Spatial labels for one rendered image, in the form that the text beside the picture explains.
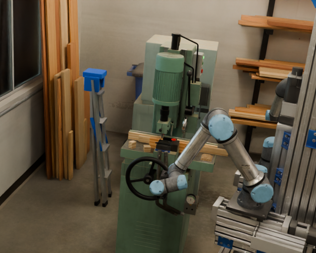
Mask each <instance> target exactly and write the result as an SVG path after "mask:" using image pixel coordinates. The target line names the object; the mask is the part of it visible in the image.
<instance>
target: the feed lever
mask: <svg viewBox="0 0 316 253"><path fill-rule="evenodd" d="M187 76H188V106H186V107H185V115H191V116H192V114H193V107H191V106H190V83H191V76H192V72H191V71H188V72H187Z"/></svg>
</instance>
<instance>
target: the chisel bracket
mask: <svg viewBox="0 0 316 253"><path fill-rule="evenodd" d="M170 123H171V118H170V117H168V121H160V119H159V121H158V122H157V126H156V132H157V133H161V134H167V132H168V131H169V129H170V127H171V125H170ZM161 128H163V129H162V131H161V132H159V129H161Z"/></svg>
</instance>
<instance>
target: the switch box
mask: <svg viewBox="0 0 316 253"><path fill-rule="evenodd" d="M196 56H197V52H195V53H194V56H193V64H192V67H193V68H194V77H195V69H196ZM203 56H204V53H203V52H198V62H197V75H196V78H200V76H201V70H202V66H203V65H202V62H203Z"/></svg>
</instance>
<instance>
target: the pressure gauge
mask: <svg viewBox="0 0 316 253"><path fill-rule="evenodd" d="M186 202H187V203H188V204H189V205H192V204H194V203H195V202H196V196H195V195H194V194H188V195H187V197H186Z"/></svg>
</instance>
